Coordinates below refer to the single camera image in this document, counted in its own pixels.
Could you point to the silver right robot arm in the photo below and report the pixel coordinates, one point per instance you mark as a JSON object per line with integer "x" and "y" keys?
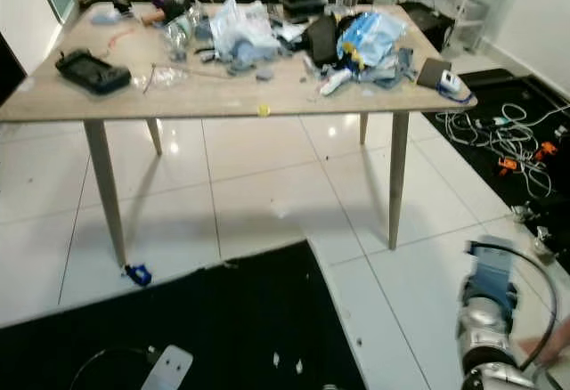
{"x": 490, "y": 345}

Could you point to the large black floor mat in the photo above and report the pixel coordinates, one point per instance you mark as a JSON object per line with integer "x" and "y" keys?
{"x": 232, "y": 328}

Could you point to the small brown box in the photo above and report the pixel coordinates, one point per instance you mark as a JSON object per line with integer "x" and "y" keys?
{"x": 432, "y": 71}

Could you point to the white tube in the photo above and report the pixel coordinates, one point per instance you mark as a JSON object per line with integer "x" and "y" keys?
{"x": 336, "y": 82}

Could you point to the person's bare hand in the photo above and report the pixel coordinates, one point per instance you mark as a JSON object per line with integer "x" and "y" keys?
{"x": 548, "y": 341}

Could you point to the orange clip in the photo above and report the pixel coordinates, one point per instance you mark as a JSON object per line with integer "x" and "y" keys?
{"x": 508, "y": 165}
{"x": 547, "y": 150}

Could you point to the white and blue device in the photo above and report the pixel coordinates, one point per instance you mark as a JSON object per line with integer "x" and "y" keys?
{"x": 459, "y": 90}

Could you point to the black pouch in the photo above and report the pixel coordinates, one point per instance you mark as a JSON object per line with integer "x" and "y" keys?
{"x": 321, "y": 40}

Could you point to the light blue face mask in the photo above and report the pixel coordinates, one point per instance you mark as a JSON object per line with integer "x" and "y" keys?
{"x": 107, "y": 17}

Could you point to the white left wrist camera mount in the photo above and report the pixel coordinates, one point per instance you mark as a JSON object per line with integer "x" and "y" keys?
{"x": 169, "y": 368}

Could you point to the crumpled clear plastic wrapper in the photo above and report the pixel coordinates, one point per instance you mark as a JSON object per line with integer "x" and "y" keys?
{"x": 162, "y": 78}

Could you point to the clear plastic cups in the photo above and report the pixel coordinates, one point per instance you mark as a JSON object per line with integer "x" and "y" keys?
{"x": 180, "y": 36}

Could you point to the blue plastic bag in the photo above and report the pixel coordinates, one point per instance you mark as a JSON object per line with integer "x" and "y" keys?
{"x": 370, "y": 36}

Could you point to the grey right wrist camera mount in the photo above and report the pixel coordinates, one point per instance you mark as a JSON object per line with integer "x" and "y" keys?
{"x": 492, "y": 274}

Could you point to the grey cloth pieces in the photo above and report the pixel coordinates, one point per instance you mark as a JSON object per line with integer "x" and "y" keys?
{"x": 392, "y": 68}

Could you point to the clear white plastic bag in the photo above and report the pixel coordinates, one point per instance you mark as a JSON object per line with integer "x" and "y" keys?
{"x": 240, "y": 27}

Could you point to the small yellow ball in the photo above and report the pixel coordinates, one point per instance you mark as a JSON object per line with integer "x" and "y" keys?
{"x": 264, "y": 110}

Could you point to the small blue floor object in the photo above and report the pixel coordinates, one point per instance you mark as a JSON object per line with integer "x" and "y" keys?
{"x": 139, "y": 274}

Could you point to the light wooden table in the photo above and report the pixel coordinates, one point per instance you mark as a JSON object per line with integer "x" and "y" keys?
{"x": 214, "y": 96}

